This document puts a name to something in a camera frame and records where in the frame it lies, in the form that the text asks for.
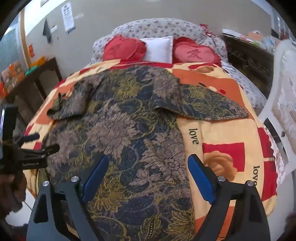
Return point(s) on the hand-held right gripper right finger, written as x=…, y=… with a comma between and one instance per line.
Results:
x=201, y=178

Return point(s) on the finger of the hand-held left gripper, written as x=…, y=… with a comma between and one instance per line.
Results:
x=31, y=137
x=49, y=149

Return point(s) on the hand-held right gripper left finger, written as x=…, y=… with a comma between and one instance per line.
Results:
x=94, y=178

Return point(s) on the dark floral patterned shirt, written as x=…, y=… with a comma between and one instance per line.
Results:
x=129, y=129

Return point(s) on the person's left hand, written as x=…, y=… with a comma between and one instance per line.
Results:
x=9, y=192

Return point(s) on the orange red printed blanket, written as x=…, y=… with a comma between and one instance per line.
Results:
x=222, y=141

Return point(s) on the dark wooden side table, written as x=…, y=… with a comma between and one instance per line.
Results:
x=44, y=76

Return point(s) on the orange patterned box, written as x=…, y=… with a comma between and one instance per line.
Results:
x=12, y=74

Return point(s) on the green packet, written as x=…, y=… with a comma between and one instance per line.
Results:
x=31, y=70

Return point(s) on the orange packet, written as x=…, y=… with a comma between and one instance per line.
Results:
x=38, y=62

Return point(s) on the dark hanging cloth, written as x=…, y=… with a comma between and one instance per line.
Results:
x=47, y=30

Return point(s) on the plain red heart pillow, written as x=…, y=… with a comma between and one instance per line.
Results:
x=122, y=47

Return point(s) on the red heart pillow with symbol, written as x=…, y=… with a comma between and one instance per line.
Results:
x=196, y=53

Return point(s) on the dark carved wooden cabinet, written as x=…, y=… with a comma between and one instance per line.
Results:
x=249, y=60

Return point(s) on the white pillow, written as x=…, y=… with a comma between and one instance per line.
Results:
x=157, y=48

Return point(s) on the pile of colourful packets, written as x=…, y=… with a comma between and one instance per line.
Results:
x=261, y=39

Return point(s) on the red floral pillows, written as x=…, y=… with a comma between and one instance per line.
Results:
x=161, y=26

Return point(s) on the metal rack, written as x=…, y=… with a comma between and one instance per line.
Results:
x=283, y=25

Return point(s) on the wooden door frame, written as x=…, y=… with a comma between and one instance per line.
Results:
x=24, y=39

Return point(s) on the white wall poster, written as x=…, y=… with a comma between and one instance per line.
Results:
x=68, y=17

